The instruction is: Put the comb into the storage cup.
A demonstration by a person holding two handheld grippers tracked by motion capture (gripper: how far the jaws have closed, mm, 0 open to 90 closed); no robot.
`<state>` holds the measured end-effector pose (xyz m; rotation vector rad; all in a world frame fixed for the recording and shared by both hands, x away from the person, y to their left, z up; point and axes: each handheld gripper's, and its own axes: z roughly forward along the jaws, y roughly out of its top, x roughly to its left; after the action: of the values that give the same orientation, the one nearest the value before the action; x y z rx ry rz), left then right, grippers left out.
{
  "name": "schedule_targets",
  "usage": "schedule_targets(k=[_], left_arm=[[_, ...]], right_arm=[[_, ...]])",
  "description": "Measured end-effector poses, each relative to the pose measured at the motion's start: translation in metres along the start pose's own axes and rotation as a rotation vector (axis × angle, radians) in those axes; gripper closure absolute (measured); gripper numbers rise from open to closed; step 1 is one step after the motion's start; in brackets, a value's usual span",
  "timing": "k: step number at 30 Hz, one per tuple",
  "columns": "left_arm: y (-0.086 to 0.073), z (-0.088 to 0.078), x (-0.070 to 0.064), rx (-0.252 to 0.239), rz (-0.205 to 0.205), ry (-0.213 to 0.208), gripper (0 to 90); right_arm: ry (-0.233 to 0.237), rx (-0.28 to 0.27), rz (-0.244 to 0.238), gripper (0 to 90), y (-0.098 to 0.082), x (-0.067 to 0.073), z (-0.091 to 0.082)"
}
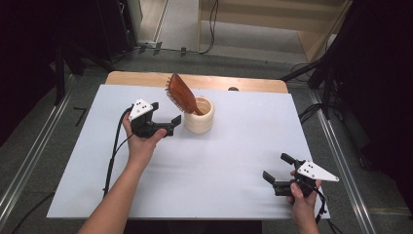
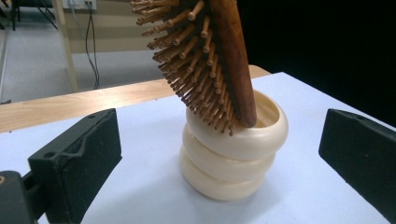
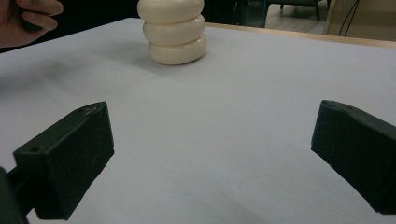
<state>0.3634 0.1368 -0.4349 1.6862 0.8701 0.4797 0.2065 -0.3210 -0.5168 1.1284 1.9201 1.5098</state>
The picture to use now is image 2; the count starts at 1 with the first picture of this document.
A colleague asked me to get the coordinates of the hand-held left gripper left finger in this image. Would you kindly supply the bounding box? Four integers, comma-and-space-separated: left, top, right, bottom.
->
27, 107, 123, 224

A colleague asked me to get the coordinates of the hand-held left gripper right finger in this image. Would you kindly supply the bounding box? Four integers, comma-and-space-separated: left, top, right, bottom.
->
318, 107, 396, 224

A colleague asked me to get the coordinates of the cream ribbed cup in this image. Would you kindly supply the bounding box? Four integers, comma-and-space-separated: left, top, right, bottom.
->
178, 89, 290, 202

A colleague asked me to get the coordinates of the wooden hairbrush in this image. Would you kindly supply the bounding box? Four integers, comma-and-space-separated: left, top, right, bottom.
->
129, 0, 259, 137

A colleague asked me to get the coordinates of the wooden table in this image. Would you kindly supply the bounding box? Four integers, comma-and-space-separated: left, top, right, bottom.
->
0, 63, 272, 135

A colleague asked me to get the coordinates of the white board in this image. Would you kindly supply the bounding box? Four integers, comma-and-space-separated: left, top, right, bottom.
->
0, 71, 396, 224

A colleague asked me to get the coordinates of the black curtain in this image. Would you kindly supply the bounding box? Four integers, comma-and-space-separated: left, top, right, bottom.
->
236, 0, 396, 129

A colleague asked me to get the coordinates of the white power strip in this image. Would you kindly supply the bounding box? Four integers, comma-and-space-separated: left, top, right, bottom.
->
61, 0, 98, 11

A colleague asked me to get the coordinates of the black hanging cable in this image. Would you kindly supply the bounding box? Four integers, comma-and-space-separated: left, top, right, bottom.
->
83, 0, 101, 91

